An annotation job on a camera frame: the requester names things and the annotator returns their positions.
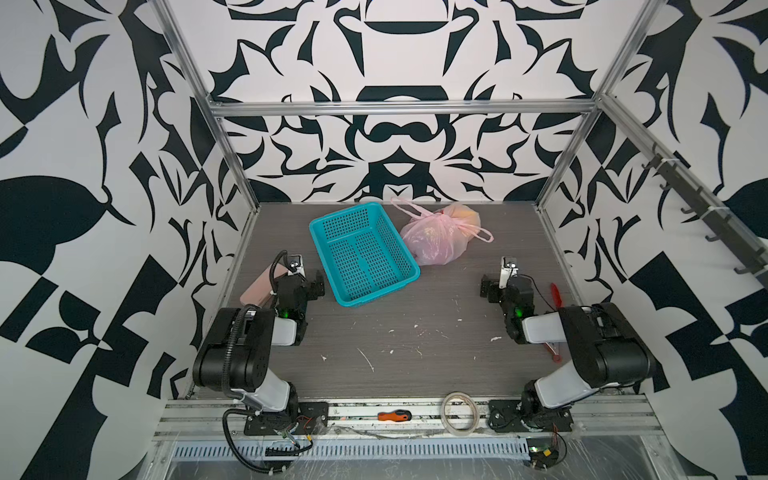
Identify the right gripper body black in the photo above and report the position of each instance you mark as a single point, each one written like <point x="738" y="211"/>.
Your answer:
<point x="494" y="288"/>

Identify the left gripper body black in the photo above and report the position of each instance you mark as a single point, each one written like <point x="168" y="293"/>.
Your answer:
<point x="309" y="285"/>

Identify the teal plastic basket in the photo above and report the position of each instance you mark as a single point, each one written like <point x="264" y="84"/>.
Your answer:
<point x="362" y="253"/>

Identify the pink plastic bag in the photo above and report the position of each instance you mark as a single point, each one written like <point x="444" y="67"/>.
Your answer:
<point x="439" y="237"/>

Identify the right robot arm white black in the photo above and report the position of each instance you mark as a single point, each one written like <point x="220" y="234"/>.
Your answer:
<point x="605" y="352"/>

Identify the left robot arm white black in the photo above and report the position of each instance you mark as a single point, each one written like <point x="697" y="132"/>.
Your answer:
<point x="234" y="360"/>

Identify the pink case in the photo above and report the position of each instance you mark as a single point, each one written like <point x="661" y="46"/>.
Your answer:
<point x="259" y="292"/>

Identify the red kitchen tongs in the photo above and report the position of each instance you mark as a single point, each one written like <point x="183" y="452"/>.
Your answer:
<point x="557" y="302"/>

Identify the clear tape roll front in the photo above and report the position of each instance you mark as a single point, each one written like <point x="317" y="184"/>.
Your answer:
<point x="459" y="414"/>

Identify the green circuit board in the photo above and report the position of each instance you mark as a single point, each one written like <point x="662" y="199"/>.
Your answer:
<point x="546" y="456"/>

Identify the black hook rack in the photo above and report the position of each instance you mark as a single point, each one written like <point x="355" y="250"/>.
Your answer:
<point x="702" y="204"/>

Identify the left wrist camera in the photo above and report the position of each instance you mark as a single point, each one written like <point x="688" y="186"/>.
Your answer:
<point x="295" y="264"/>

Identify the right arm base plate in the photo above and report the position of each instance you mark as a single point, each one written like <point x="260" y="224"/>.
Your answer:
<point x="509" y="416"/>

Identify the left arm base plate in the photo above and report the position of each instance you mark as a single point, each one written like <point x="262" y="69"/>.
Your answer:
<point x="301" y="418"/>

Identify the white cable duct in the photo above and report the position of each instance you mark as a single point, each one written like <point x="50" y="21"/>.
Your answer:
<point x="359" y="449"/>

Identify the orange handled screwdriver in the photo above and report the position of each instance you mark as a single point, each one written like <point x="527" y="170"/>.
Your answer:
<point x="399" y="415"/>

